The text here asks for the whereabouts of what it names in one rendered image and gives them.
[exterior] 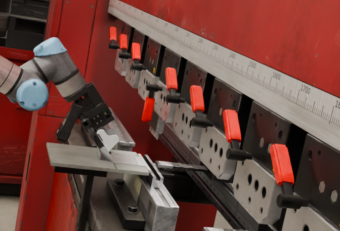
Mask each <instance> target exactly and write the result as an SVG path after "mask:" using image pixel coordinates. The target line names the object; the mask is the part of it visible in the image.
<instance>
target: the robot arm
mask: <svg viewBox="0 0 340 231"><path fill-rule="evenodd" d="M33 52H34V54H35V57H34V58H32V59H31V60H29V61H28V62H26V63H24V64H23V65H21V66H17V65H16V64H14V63H12V62H11V61H9V60H8V59H6V58H4V57H3V56H1V55H0V92H1V93H3V94H5V95H6V96H7V97H8V98H9V100H10V101H11V102H12V103H16V102H18V104H19V105H20V106H21V107H22V108H24V109H26V110H29V111H37V110H40V109H41V108H43V107H44V106H45V105H46V104H47V102H48V99H49V92H48V88H47V86H46V84H47V83H49V82H50V81H52V82H53V83H54V85H55V86H56V88H57V89H58V91H59V92H60V94H61V95H62V97H64V99H65V100H66V102H67V103H69V102H72V101H73V103H72V105H71V107H70V109H69V111H68V113H67V115H66V117H65V119H64V121H63V123H62V125H61V126H60V127H59V129H58V131H57V133H56V136H57V140H58V141H61V142H63V143H65V142H66V141H67V140H68V138H69V137H70V134H71V130H72V128H73V126H74V124H75V122H76V120H77V118H78V119H80V121H81V123H82V125H83V126H84V128H85V130H86V131H87V132H88V133H89V134H90V135H91V137H92V139H93V140H94V142H95V143H96V145H97V146H98V148H99V149H100V151H101V152H102V154H103V155H104V156H105V158H107V159H108V160H110V161H114V159H113V158H112V156H111V155H110V154H111V152H110V151H111V149H112V148H113V147H114V146H115V145H116V144H117V143H118V142H119V138H118V136H117V135H115V134H116V131H115V129H113V128H112V129H105V128H104V126H105V125H107V124H108V123H109V122H111V121H113V120H114V117H113V115H112V112H111V111H110V109H109V108H108V106H107V104H106V103H105V101H104V99H103V98H102V97H101V95H100V94H99V92H98V91H97V89H96V87H95V85H94V84H93V82H92V81H91V82H90V83H88V84H86V81H85V79H84V78H83V76H82V74H81V73H80V71H79V70H78V68H77V67H76V65H75V63H74V62H73V60H72V59H71V57H70V55H69V54H68V52H67V49H65V47H64V46H63V44H62V43H61V42H60V40H59V39H58V38H56V37H52V38H50V39H48V40H46V41H44V42H42V43H41V44H39V45H38V46H36V47H35V48H34V50H33ZM82 97H84V98H83V99H82ZM97 130H98V131H97Z"/></svg>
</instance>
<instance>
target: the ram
mask: <svg viewBox="0 0 340 231"><path fill-rule="evenodd" d="M119 1H121V2H123V3H125V4H128V5H130V6H132V7H134V8H137V9H139V10H141V11H143V12H146V13H148V14H150V15H152V16H155V17H157V18H159V19H161V20H164V21H166V22H168V23H170V24H173V25H175V26H177V27H179V28H182V29H184V30H186V31H188V32H191V33H193V34H195V35H197V36H200V37H202V38H204V39H206V40H209V41H211V42H213V43H215V44H218V45H220V46H222V47H224V48H227V49H229V50H231V51H233V52H236V53H238V54H240V55H242V56H245V57H247V58H249V59H251V60H254V61H256V62H258V63H260V64H263V65H265V66H267V67H269V68H272V69H274V70H276V71H278V72H281V73H283V74H285V75H287V76H290V77H292V78H294V79H296V80H298V81H301V82H303V83H305V84H307V85H310V86H312V87H314V88H316V89H319V90H321V91H323V92H325V93H328V94H330V95H332V96H334V97H337V98H339V99H340V0H119ZM108 13H110V14H112V15H113V16H115V17H117V18H118V19H120V20H122V21H123V22H125V23H127V24H128V25H130V26H132V27H133V28H135V29H137V30H138V31H140V32H142V33H143V34H145V35H147V36H148V37H150V38H152V39H153V40H155V41H157V42H158V43H160V44H162V45H163V46H165V47H167V48H168V49H170V50H172V51H173V52H175V53H177V54H178V55H180V56H182V57H183V58H185V59H187V60H188V61H190V62H192V63H193V64H195V65H197V66H198V67H200V68H202V69H203V70H205V71H207V72H208V73H210V74H212V75H213V76H215V77H217V78H218V79H220V80H222V81H223V82H225V83H226V84H228V85H230V86H231V87H233V88H235V89H236V90H238V91H240V92H241V93H243V94H245V95H246V96H248V97H250V98H251V99H253V100H255V101H256V102H258V103H260V104H261V105H263V106H265V107H266V108H268V109H270V110H271V111H273V112H275V113H277V114H278V115H280V116H282V117H283V118H285V119H287V120H288V121H290V122H292V123H293V124H295V125H297V126H298V127H300V128H302V129H303V130H305V131H307V132H308V133H310V134H312V135H313V136H315V137H317V138H318V139H320V140H322V141H323V142H325V143H327V144H328V145H330V146H332V147H333V148H335V149H337V150H338V151H340V126H339V125H337V124H335V123H333V122H331V121H329V120H327V119H325V118H323V117H321V116H320V115H318V114H316V113H314V112H312V111H310V110H308V109H306V108H304V107H302V106H300V105H299V104H297V103H295V102H293V101H291V100H289V99H287V98H285V97H283V96H281V95H279V94H278V93H276V92H274V91H272V90H270V89H268V88H266V87H264V86H262V85H260V84H259V83H257V82H255V81H253V80H251V79H249V78H247V77H245V76H243V75H241V74H240V73H238V72H236V71H234V70H232V69H230V68H228V67H226V66H224V65H222V64H220V63H219V62H217V61H215V60H213V59H211V58H209V57H207V56H205V55H203V54H201V53H199V52H198V51H196V50H194V49H192V48H190V47H189V46H187V45H185V44H183V43H181V42H179V41H177V40H175V39H173V38H171V37H169V36H168V35H166V34H164V33H162V32H160V31H158V30H156V29H154V28H152V27H150V26H149V25H147V24H145V23H143V22H141V21H139V20H137V19H135V18H133V17H131V16H130V15H128V14H126V13H124V12H122V11H120V10H118V9H116V8H114V7H112V6H110V5H109V8H108Z"/></svg>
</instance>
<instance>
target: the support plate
mask: <svg viewBox="0 0 340 231"><path fill-rule="evenodd" d="M46 146H47V151H48V155H49V159H50V164H51V166H57V167H66V168H77V169H87V170H96V171H106V172H116V173H126V174H136V175H146V176H149V171H148V170H147V168H146V167H142V166H134V165H126V164H117V163H115V165H116V164H117V165H116V167H117V169H116V168H115V166H114V164H113V163H109V162H100V161H99V159H98V156H97V153H96V151H97V148H95V147H86V146H77V145H68V144H58V143H50V142H47V144H46ZM110 152H111V153H115V154H120V155H129V156H137V157H138V155H137V153H136V152H131V151H122V150H111V151H110Z"/></svg>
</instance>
